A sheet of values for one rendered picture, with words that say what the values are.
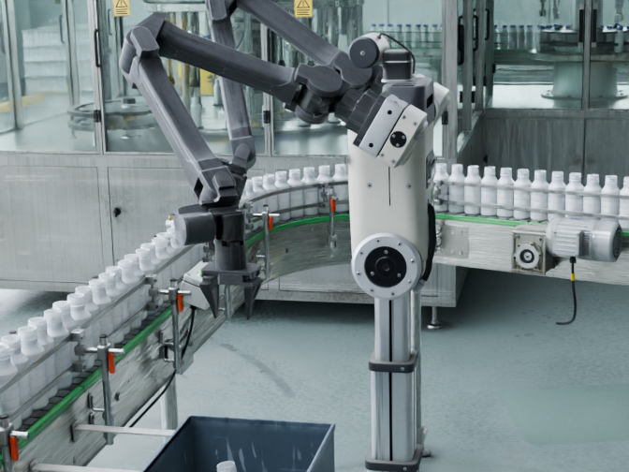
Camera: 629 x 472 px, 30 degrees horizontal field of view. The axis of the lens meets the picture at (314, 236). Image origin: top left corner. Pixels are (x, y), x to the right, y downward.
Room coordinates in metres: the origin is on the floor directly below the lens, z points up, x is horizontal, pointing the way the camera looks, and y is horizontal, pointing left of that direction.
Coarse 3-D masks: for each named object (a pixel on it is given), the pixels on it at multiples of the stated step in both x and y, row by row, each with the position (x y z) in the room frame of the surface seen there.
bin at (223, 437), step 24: (72, 432) 2.29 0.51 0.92; (120, 432) 2.27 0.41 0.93; (144, 432) 2.26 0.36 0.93; (168, 432) 2.26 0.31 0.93; (192, 432) 2.30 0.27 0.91; (216, 432) 2.29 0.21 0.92; (240, 432) 2.28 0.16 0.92; (264, 432) 2.26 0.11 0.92; (288, 432) 2.25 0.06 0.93; (312, 432) 2.24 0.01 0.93; (168, 456) 2.16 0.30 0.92; (192, 456) 2.30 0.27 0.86; (216, 456) 2.29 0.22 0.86; (240, 456) 2.28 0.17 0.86; (264, 456) 2.27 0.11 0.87; (288, 456) 2.25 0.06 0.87; (312, 456) 2.24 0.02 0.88
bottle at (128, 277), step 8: (120, 264) 2.75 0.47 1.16; (128, 264) 2.75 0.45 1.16; (128, 272) 2.75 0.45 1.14; (128, 280) 2.74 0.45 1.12; (136, 280) 2.75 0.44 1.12; (128, 288) 2.74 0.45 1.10; (136, 296) 2.75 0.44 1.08; (128, 304) 2.73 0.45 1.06; (136, 304) 2.74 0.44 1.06; (136, 312) 2.74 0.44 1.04; (136, 320) 2.74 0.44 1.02; (136, 328) 2.74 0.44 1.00
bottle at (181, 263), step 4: (172, 228) 3.13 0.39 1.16; (168, 232) 3.09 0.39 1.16; (172, 232) 3.09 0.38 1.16; (172, 236) 3.09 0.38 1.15; (172, 240) 3.09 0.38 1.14; (176, 240) 3.09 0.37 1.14; (172, 244) 3.09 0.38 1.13; (176, 244) 3.09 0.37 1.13; (176, 248) 3.08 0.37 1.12; (180, 248) 3.09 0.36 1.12; (176, 252) 3.08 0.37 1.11; (184, 256) 3.10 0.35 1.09; (176, 260) 3.08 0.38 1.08; (180, 260) 3.09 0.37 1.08; (184, 260) 3.10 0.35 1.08; (176, 264) 3.08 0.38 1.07; (180, 264) 3.08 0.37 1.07; (184, 264) 3.10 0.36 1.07; (180, 268) 3.08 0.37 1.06; (184, 268) 3.10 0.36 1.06; (180, 272) 3.08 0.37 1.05; (184, 272) 3.10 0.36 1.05; (180, 276) 3.08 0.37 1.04; (180, 284) 3.08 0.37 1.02
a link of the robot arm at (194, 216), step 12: (216, 180) 2.13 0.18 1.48; (228, 180) 2.14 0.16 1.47; (216, 192) 2.12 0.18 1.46; (228, 192) 2.12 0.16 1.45; (204, 204) 2.11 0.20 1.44; (216, 204) 2.12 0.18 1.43; (228, 204) 2.14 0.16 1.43; (180, 216) 2.07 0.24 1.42; (192, 216) 2.07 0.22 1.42; (204, 216) 2.08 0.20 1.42; (180, 228) 2.07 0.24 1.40; (192, 228) 2.05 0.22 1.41; (204, 228) 2.06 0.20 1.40; (180, 240) 2.07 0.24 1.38; (192, 240) 2.06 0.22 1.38; (204, 240) 2.07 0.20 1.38
